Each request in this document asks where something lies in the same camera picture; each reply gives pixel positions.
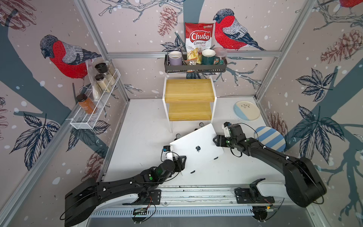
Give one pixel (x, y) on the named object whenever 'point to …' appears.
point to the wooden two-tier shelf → (187, 100)
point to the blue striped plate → (270, 137)
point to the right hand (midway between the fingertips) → (217, 138)
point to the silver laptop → (198, 147)
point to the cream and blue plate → (246, 110)
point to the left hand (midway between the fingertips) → (185, 156)
